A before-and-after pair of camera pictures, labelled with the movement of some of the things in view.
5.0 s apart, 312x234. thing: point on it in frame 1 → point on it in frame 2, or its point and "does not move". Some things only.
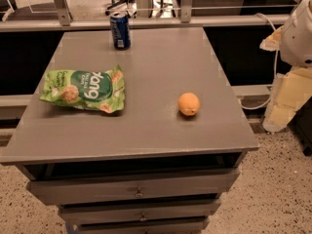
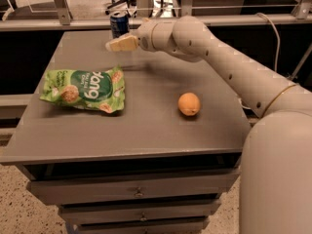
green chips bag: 100,91 does not move
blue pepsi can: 121,31 does not move
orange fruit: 188,103 does not move
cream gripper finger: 290,94 → 153,35
